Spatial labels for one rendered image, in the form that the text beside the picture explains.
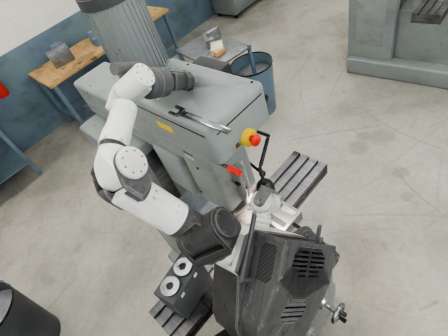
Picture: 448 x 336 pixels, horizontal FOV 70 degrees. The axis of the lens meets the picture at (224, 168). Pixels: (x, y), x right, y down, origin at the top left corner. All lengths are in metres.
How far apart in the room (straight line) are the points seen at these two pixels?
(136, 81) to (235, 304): 0.64
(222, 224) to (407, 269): 2.08
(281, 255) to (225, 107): 0.44
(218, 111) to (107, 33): 0.44
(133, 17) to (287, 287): 0.91
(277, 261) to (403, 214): 2.23
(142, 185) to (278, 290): 0.41
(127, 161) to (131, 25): 0.54
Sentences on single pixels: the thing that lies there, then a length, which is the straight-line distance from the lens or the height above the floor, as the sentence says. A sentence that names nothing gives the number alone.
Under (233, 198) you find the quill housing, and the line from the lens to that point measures 1.37.
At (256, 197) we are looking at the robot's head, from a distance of 0.97.
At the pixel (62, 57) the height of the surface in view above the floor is 0.97.
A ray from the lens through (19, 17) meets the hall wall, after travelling 5.23.
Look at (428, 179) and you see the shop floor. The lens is 3.24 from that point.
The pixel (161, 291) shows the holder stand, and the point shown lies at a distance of 1.53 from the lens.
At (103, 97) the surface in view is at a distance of 1.61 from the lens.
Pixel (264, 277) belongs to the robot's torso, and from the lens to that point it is 0.87.
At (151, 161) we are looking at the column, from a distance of 1.60.
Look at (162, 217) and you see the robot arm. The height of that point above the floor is 1.87.
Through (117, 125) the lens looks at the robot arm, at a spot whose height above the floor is 2.04.
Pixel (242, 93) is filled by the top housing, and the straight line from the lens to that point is 1.01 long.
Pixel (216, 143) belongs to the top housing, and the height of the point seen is 1.83.
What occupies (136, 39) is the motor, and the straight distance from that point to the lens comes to 1.16.
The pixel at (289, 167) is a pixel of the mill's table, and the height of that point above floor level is 0.95.
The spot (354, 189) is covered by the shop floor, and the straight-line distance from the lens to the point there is 3.09.
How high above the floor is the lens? 2.45
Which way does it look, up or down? 45 degrees down
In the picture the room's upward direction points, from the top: 21 degrees counter-clockwise
